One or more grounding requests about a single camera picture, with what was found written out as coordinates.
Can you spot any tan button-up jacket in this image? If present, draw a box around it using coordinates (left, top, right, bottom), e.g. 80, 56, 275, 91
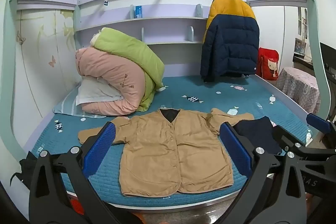
78, 108, 255, 197

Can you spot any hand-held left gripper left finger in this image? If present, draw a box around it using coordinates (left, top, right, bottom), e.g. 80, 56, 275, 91
28, 121, 117, 224

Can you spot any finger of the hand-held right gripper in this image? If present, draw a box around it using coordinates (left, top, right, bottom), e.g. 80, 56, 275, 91
306, 113, 336, 138
272, 125, 336, 159

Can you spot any striped blue pillow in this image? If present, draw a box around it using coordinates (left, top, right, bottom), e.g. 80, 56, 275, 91
52, 82, 105, 119

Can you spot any pink quilt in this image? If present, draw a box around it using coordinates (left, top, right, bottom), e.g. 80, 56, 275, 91
75, 47, 147, 116

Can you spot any mint green bed frame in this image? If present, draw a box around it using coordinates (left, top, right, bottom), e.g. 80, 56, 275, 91
0, 0, 332, 169

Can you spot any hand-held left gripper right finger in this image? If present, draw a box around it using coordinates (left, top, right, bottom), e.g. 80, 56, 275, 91
213, 122, 307, 224

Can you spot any lavender headboard shelf unit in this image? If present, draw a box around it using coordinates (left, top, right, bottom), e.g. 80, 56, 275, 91
74, 0, 210, 77

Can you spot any white pillow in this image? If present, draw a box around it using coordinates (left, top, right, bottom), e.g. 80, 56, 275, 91
76, 77, 124, 106

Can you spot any folded navy garment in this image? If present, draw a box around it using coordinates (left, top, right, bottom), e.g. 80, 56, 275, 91
233, 116, 282, 156

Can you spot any yellow and navy puffer jacket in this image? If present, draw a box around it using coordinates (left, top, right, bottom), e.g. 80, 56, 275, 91
200, 0, 260, 83

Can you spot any teal quilted bedspread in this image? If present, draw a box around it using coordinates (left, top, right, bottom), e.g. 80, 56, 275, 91
24, 73, 314, 210

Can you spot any stool with pink printed cover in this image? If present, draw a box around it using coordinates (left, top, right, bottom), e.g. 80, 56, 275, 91
276, 67, 321, 115

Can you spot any red cartoon print bag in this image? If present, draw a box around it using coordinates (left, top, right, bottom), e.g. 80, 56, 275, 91
256, 47, 279, 81

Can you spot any cabinet with photos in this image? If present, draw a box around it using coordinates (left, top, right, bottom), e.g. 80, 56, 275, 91
292, 7, 314, 70

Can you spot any red object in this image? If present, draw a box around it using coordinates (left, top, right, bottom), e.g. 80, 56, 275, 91
69, 196, 85, 217

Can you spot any green quilt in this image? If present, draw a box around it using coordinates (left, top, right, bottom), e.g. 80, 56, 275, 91
93, 27, 166, 112

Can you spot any black monitor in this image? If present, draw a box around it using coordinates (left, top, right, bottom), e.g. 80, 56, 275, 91
318, 42, 336, 121

